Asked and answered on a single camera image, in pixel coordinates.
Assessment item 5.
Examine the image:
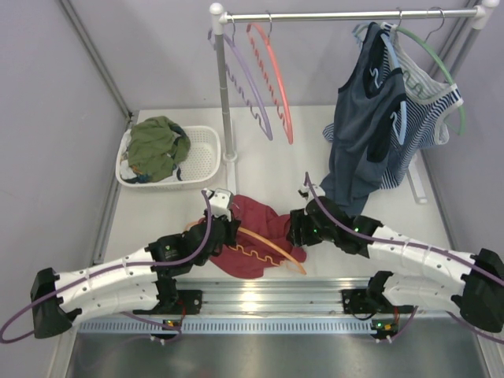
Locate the orange hanger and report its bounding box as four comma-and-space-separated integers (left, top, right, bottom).
183, 220, 307, 276

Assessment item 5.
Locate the red tank top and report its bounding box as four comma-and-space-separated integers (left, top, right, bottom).
210, 195, 307, 280

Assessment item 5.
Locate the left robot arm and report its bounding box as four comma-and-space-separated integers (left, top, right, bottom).
30, 216, 240, 339

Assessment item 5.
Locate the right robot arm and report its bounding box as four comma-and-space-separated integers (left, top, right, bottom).
287, 196, 503, 333

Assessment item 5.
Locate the dark blue tank top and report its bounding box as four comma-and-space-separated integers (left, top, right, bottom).
321, 23, 406, 216

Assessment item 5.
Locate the purple hanger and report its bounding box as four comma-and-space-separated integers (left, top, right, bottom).
207, 27, 273, 141

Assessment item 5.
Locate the blue white striped tank top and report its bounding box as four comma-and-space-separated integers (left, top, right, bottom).
324, 23, 452, 189

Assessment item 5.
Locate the green hanger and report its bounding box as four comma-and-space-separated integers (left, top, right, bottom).
388, 24, 466, 144

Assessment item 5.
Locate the pink hanger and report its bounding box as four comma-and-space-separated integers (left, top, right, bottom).
246, 22, 294, 145

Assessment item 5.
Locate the light blue hanger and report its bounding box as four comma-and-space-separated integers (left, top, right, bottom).
369, 21, 408, 146

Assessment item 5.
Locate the white perforated laundry basket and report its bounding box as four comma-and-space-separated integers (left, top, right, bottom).
115, 125, 221, 191

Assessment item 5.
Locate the white rack base foot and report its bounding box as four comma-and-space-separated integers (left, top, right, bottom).
223, 154, 238, 195

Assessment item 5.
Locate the green garment in basket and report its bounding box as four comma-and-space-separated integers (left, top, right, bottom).
126, 116, 191, 184

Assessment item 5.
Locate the right rack base foot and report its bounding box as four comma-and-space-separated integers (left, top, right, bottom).
407, 164, 428, 205

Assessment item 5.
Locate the left rack upright pole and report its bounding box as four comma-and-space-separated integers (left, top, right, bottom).
209, 2, 237, 161

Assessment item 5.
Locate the rack upright pole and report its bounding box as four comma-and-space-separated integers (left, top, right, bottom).
209, 2, 237, 161
439, 0, 503, 79

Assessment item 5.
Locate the silver clothes rack rod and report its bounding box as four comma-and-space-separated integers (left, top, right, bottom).
219, 6, 484, 24

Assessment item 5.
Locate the right rack upright pole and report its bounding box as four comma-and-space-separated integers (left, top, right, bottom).
439, 0, 503, 79

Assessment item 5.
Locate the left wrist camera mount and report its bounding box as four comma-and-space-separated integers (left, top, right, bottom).
203, 188, 234, 221

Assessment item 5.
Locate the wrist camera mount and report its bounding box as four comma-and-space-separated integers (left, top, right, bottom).
203, 188, 234, 221
298, 183, 325, 202

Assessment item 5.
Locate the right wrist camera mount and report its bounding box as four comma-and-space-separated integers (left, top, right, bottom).
298, 183, 325, 202

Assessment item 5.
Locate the aluminium table edge rail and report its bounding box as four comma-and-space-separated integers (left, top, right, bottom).
177, 277, 369, 317

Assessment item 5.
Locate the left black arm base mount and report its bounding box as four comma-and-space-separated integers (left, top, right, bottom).
133, 290, 203, 315

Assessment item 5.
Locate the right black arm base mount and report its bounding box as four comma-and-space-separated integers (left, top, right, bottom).
341, 289, 376, 321

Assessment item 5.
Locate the light blue slotted cable duct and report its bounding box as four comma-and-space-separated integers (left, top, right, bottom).
78, 317, 398, 336

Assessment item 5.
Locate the grey corner wall frame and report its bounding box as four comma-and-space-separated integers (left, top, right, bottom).
56, 0, 132, 120

